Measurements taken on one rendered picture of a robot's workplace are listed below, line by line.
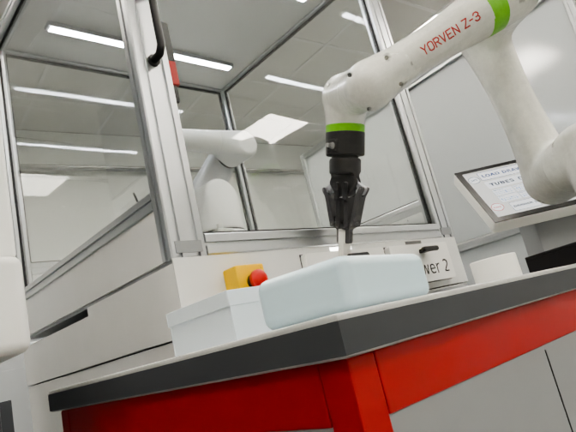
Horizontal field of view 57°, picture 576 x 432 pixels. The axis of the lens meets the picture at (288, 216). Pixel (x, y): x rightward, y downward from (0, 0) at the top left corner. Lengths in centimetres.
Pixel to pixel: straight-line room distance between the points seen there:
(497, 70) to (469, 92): 165
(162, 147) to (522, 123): 84
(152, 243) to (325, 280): 69
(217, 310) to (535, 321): 33
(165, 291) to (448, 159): 232
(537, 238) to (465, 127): 120
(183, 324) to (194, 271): 42
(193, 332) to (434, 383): 27
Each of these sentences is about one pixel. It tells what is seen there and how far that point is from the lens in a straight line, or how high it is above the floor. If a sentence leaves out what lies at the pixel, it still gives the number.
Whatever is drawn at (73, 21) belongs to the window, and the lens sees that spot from 154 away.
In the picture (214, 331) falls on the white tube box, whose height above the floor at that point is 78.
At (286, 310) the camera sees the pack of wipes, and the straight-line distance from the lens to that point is 44.
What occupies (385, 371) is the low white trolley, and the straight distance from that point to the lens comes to 40.
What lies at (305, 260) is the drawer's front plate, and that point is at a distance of 119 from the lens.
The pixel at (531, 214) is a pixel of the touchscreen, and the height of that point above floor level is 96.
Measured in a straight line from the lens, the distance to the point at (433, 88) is 322.
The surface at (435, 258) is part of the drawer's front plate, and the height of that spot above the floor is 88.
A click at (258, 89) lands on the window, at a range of 135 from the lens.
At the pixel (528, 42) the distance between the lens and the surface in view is 296.
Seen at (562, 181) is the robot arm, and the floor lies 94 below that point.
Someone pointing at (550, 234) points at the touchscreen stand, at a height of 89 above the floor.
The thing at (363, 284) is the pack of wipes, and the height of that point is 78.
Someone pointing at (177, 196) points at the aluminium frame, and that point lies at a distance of 105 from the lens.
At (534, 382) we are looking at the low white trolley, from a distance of 59.
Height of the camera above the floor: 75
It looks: 13 degrees up
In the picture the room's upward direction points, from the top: 13 degrees counter-clockwise
